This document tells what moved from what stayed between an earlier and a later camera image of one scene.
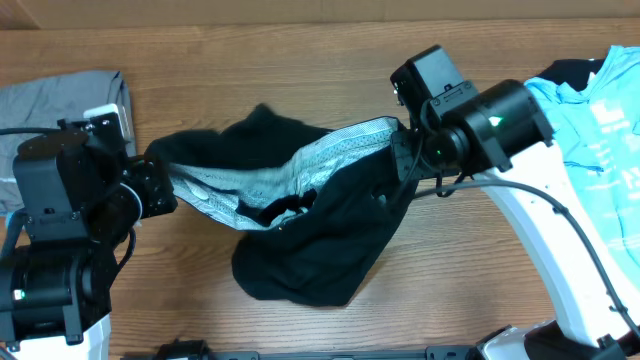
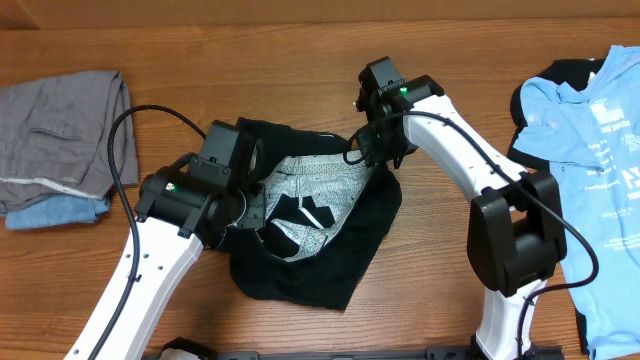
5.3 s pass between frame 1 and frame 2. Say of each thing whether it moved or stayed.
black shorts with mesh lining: moved
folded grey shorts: stayed
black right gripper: moved
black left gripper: moved
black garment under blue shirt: stayed
